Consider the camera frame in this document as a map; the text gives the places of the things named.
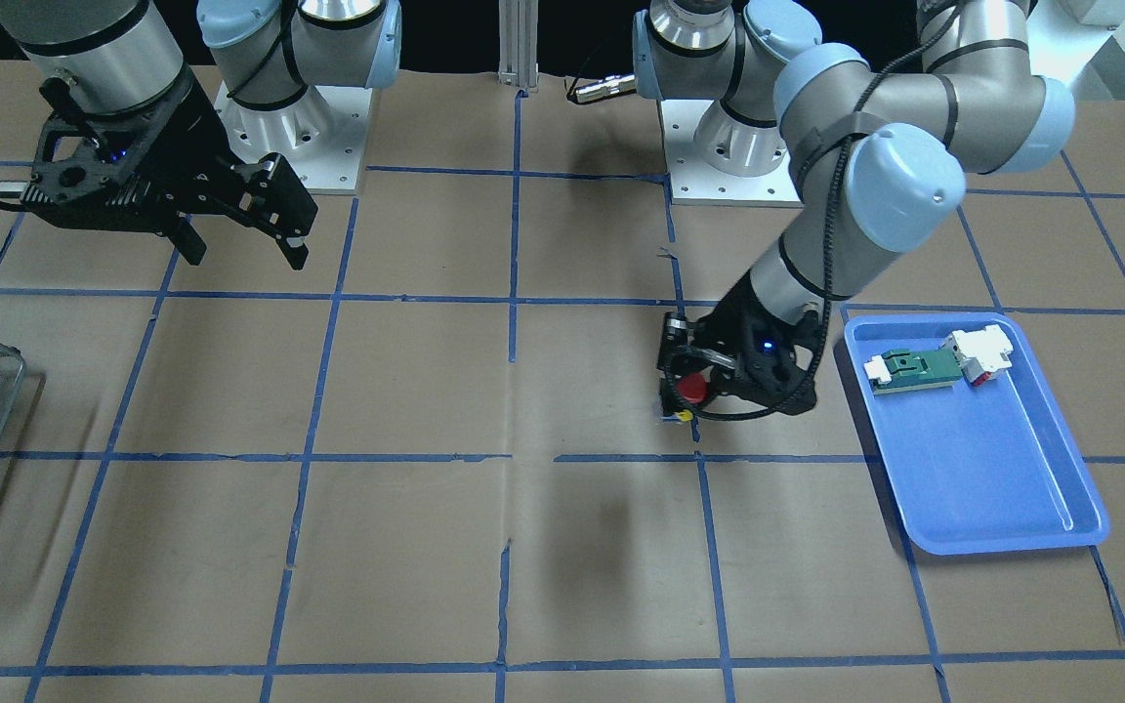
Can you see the white circuit breaker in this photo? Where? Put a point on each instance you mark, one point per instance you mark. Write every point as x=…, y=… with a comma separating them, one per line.
x=983, y=355

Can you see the aluminium frame post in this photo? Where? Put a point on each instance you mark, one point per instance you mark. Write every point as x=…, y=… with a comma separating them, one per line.
x=518, y=21

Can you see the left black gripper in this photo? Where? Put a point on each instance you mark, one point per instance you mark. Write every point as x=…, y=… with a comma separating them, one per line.
x=731, y=314

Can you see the red emergency stop button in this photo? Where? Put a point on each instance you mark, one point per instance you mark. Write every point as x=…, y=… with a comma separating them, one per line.
x=672, y=409

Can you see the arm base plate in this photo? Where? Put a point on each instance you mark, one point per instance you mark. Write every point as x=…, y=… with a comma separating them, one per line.
x=323, y=135
x=715, y=160

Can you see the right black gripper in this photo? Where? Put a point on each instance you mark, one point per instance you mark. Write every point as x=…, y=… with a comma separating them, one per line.
x=193, y=144

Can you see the green terminal block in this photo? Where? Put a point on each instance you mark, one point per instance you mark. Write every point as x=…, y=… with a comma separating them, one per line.
x=904, y=370

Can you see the blue plastic tray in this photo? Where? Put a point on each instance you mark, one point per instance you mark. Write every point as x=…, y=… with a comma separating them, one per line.
x=977, y=470

